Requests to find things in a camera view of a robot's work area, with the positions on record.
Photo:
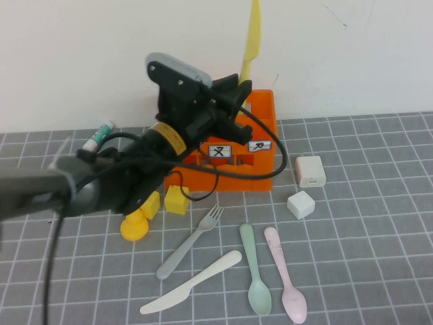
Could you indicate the yellow foam cube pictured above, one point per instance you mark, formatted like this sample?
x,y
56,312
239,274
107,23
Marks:
x,y
153,204
176,201

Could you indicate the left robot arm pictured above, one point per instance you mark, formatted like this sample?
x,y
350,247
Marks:
x,y
101,189

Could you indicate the white plastic cube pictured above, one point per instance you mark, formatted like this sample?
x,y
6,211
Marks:
x,y
301,204

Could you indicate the green plastic spoon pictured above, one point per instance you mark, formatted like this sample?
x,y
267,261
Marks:
x,y
260,298

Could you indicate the paper label knife character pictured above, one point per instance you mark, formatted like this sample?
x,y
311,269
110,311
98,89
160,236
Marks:
x,y
260,146

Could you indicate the white zip tie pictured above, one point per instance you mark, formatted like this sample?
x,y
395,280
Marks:
x,y
69,184

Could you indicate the white USB wall charger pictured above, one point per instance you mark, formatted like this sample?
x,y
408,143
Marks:
x,y
309,171

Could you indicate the yellow rubber duck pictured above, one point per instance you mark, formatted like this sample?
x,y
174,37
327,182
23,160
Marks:
x,y
133,230

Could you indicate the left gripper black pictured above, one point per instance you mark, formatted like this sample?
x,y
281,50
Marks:
x,y
199,115

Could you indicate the cream white plastic knife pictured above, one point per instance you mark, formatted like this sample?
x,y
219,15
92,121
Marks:
x,y
203,277

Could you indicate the pink plastic spoon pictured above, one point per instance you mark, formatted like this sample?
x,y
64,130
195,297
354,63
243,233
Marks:
x,y
295,304

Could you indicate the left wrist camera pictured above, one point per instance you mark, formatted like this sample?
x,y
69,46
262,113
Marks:
x,y
176,69

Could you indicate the grey plastic fork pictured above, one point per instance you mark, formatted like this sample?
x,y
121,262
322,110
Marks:
x,y
182,252

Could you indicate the paper label fork character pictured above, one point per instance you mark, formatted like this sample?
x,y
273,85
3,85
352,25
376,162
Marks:
x,y
220,151

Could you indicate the orange plastic cutlery holder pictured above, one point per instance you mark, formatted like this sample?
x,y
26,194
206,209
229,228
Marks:
x,y
236,179

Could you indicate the yellow plastic knife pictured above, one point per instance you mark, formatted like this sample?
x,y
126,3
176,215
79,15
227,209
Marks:
x,y
252,40

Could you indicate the grey grid table mat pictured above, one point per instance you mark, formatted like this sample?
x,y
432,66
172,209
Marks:
x,y
372,237

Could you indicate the white green glue stick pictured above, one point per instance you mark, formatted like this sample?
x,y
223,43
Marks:
x,y
101,133

